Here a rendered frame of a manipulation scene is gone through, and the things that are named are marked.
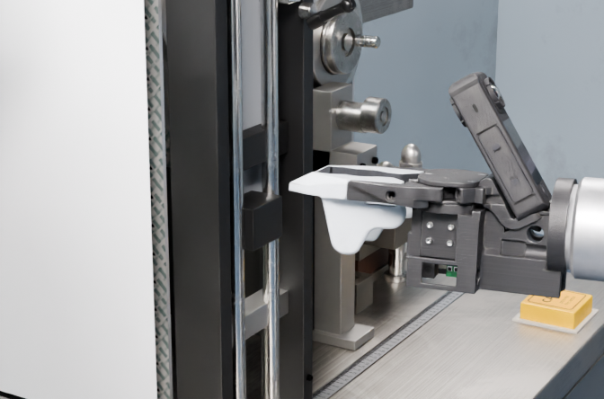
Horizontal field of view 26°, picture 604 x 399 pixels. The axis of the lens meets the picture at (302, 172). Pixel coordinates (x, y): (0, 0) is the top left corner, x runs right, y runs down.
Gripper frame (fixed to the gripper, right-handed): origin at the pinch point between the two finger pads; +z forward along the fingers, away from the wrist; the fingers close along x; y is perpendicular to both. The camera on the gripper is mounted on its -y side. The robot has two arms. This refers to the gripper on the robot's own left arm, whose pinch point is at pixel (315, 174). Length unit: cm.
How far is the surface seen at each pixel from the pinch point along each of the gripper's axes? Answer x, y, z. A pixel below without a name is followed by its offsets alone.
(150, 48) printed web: 16.5, -7.9, 22.1
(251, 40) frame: 14.1, -9.3, 11.1
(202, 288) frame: 6.3, 11.9, 11.8
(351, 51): 49, -7, 12
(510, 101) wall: 373, 27, 47
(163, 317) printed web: 20.1, 19.0, 21.6
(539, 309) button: 61, 24, -10
